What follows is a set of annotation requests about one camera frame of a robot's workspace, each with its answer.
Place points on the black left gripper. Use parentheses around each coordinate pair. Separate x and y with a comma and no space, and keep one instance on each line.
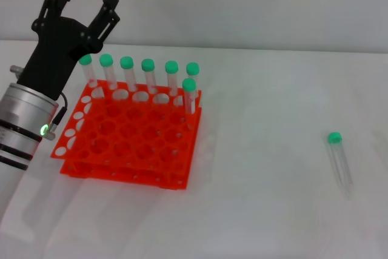
(51,55)

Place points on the green capped clear test tube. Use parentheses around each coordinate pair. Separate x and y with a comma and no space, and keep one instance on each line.
(171,67)
(334,138)
(192,68)
(106,59)
(148,65)
(189,84)
(85,59)
(126,62)

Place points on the orange test tube rack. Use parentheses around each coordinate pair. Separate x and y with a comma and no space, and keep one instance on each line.
(133,137)

